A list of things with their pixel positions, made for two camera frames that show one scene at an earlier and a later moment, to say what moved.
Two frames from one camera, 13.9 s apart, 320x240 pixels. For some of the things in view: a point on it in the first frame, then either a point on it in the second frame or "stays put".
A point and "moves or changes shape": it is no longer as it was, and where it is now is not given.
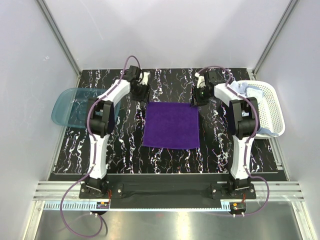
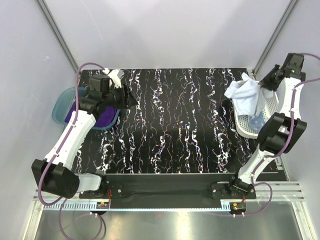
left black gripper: (144, 97) → (128, 100)
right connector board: (237, 207) stays put
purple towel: (171, 125) moves or changes shape
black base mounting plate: (168, 188) stays put
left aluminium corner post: (61, 40) stays put
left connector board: (102, 205) stays put
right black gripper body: (200, 95) → (268, 81)
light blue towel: (248, 92) moves or changes shape
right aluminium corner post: (280, 25) stays put
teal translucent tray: (69, 106) stays put
